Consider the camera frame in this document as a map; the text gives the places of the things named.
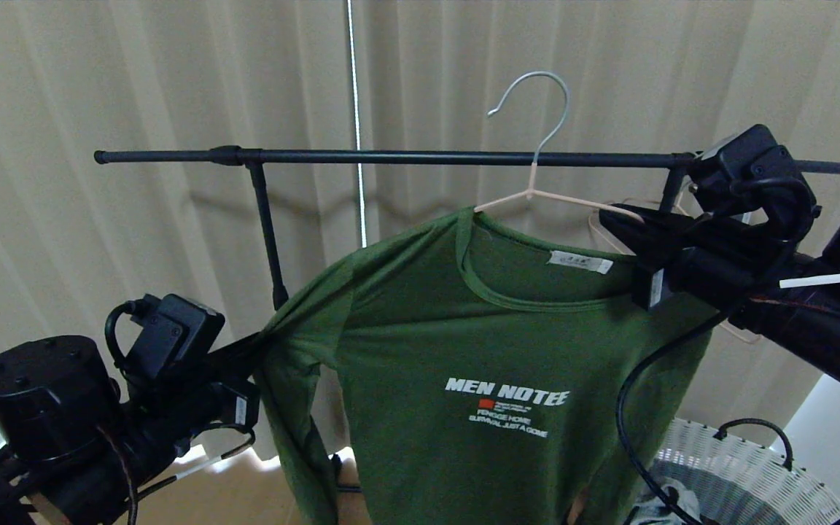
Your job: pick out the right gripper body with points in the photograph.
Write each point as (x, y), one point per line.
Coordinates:
(697, 277)

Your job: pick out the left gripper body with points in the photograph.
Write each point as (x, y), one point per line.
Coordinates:
(208, 412)

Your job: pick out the pink clothes hanger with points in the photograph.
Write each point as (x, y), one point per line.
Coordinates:
(573, 201)
(741, 333)

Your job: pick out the pale grey shorts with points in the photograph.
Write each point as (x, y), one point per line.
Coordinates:
(671, 503)

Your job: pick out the green long-sleeved shirt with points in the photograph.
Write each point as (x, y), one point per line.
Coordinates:
(427, 328)

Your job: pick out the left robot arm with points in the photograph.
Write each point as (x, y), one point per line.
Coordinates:
(41, 394)

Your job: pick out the white laundry basket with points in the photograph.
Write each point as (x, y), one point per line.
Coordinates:
(755, 481)

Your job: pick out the black clothes rack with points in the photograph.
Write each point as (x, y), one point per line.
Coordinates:
(391, 157)

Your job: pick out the beige curtain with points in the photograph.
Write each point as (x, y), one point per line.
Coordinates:
(99, 73)

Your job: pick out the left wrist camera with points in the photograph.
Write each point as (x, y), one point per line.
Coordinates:
(172, 335)

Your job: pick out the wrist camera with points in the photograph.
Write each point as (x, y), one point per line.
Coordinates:
(172, 335)
(748, 168)

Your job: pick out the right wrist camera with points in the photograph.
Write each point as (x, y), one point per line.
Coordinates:
(748, 168)

